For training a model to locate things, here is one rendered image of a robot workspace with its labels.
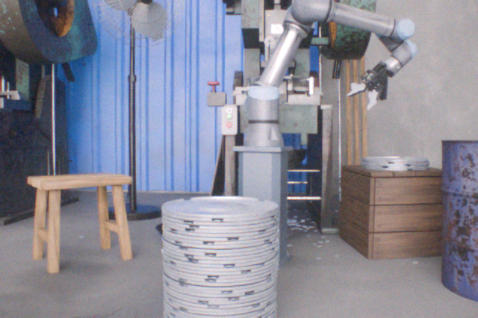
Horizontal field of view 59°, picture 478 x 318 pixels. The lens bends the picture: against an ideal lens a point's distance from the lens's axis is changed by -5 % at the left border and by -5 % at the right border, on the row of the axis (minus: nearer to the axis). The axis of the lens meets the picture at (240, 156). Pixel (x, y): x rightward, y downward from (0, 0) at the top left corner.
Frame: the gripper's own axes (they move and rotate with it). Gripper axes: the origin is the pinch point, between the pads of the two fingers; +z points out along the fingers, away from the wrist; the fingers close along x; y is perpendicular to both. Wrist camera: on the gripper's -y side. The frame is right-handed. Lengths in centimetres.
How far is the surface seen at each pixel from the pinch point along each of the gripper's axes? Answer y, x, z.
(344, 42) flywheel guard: -3, -44, -25
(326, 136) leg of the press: -18.5, -19.1, 16.9
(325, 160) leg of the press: -25.1, -14.1, 25.2
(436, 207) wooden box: -30, 45, 8
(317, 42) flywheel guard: -11, -74, -22
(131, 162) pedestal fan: 7, -92, 107
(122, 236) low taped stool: 37, 4, 106
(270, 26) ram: 18, -73, -5
